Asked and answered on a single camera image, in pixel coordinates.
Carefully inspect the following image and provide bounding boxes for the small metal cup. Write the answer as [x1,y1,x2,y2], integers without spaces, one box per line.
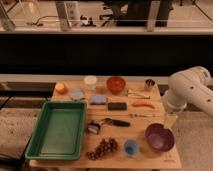
[144,79,155,91]

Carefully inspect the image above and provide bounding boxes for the white cup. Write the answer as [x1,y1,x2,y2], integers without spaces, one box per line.
[84,75,97,90]

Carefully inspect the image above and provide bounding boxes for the black rectangular block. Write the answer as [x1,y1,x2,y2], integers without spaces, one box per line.
[108,102,127,110]

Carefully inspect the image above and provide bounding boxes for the orange carrot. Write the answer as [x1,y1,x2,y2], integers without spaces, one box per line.
[132,101,155,109]

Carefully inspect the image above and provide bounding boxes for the bunch of dark grapes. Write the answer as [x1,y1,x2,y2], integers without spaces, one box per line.
[86,138,118,160]

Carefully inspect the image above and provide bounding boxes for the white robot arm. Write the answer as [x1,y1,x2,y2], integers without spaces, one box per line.
[162,66,213,128]

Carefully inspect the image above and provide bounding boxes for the purple bowl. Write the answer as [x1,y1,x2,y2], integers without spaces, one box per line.
[145,123,175,152]

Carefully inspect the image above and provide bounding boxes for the blue sponge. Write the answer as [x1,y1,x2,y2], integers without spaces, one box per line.
[90,95,107,105]

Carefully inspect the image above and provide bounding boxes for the metal fork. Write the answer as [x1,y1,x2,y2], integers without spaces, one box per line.
[129,113,154,118]

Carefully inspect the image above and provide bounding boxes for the green plastic tray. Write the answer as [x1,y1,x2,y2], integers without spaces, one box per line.
[25,102,87,161]

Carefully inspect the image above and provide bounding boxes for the orange fruit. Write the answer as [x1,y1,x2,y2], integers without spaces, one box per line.
[55,83,67,94]

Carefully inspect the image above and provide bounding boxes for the wooden table board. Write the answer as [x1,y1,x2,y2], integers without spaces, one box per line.
[29,81,182,170]

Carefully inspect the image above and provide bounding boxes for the red bowl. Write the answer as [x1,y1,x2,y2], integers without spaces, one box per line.
[106,76,126,94]

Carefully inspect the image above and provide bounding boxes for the blue plastic cup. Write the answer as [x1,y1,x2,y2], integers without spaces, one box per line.
[124,139,139,157]

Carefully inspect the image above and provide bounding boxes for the grey folded cloth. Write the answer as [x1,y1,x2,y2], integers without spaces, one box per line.
[69,88,85,101]

